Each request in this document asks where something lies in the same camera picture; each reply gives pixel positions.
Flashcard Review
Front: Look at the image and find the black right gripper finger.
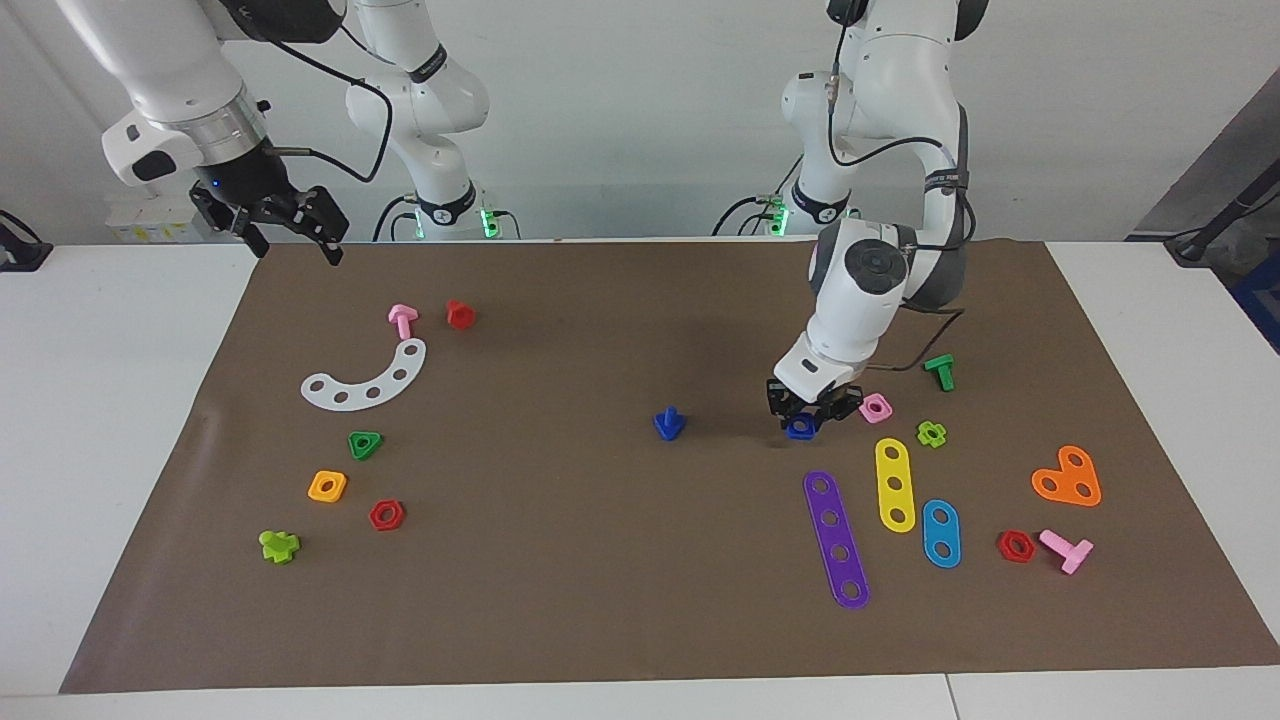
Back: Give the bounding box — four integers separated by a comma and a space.
190, 183, 269, 259
295, 187, 351, 267

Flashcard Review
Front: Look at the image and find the yellow three-hole strip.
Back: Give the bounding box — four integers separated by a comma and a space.
875, 438, 917, 534

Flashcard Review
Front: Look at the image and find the purple four-hole strip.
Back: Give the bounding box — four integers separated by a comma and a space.
803, 470, 871, 610

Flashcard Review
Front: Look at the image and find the blue two-hole strip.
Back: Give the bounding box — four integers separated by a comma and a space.
922, 499, 962, 569

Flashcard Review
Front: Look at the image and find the white curved five-hole strip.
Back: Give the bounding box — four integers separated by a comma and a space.
301, 338, 428, 412

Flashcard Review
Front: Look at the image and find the black table clamp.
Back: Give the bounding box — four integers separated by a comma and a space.
0, 210, 53, 273

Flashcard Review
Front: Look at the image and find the orange three-hole angle plate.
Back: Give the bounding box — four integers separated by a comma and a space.
1031, 446, 1103, 508

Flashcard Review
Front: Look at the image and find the brown table mat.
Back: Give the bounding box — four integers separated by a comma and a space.
60, 240, 1280, 694

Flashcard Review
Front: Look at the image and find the black stand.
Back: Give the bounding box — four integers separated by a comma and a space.
1165, 155, 1280, 266

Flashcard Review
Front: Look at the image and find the blue crate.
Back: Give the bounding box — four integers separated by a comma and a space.
1232, 250, 1280, 351

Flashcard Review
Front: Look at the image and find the black base cable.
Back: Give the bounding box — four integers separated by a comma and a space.
712, 195, 791, 238
373, 195, 416, 243

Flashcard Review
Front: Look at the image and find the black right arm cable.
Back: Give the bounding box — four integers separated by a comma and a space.
265, 25, 393, 186

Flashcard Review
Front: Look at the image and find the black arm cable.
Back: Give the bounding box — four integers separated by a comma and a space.
265, 25, 393, 186
826, 0, 976, 376

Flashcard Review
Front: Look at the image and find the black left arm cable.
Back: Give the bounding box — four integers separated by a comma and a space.
826, 0, 976, 376

